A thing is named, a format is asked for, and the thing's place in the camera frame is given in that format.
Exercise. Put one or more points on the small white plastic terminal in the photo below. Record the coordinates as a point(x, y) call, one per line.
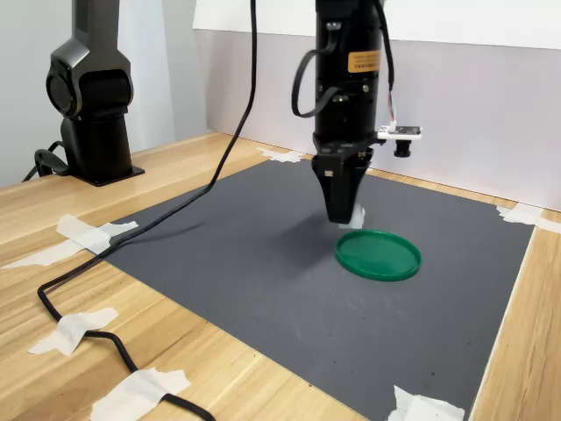
point(358, 219)

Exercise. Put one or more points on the round green lid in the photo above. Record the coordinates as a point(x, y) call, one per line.
point(378, 255)

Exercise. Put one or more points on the white tape on mat corner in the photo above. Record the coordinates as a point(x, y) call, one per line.
point(280, 155)
point(517, 216)
point(74, 228)
point(421, 408)

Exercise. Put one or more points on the white partition panel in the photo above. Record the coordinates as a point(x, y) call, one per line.
point(280, 87)
point(482, 87)

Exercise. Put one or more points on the dark grey mat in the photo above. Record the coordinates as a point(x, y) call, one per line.
point(263, 285)

